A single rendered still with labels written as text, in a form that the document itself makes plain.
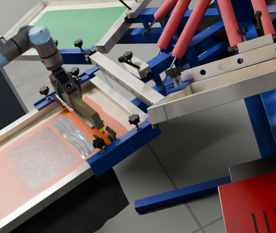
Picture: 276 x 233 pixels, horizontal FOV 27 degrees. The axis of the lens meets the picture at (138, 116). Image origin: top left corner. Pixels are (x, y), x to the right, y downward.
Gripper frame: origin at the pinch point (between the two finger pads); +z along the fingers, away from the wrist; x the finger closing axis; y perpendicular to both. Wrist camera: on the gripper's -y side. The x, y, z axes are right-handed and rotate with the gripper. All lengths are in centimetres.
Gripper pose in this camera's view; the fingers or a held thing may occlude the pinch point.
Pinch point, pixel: (76, 104)
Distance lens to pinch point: 234.2
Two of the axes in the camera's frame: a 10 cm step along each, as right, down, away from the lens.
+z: 3.3, 7.5, 5.7
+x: -8.1, 5.4, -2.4
